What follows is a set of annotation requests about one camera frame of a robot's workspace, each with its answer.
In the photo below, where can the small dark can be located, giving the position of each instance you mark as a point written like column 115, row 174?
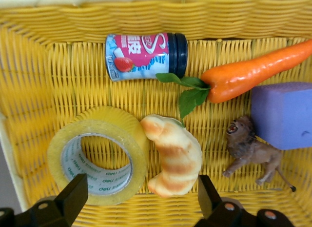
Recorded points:
column 139, row 56

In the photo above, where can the toy croissant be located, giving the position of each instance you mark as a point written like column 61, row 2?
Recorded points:
column 175, row 156

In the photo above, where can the brown lion figurine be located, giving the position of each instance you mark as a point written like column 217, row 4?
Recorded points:
column 253, row 153

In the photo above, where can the clear yellowish tape roll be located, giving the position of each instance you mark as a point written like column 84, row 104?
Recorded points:
column 136, row 151

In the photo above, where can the purple foam block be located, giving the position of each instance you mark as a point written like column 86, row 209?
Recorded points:
column 282, row 114

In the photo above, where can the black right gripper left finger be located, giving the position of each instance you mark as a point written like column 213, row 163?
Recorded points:
column 70, row 200

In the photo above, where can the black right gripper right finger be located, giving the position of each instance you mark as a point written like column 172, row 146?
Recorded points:
column 209, row 197

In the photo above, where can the yellow wicker basket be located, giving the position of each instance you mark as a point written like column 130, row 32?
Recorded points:
column 73, row 78

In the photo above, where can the orange toy carrot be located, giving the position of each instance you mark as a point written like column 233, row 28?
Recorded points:
column 243, row 75

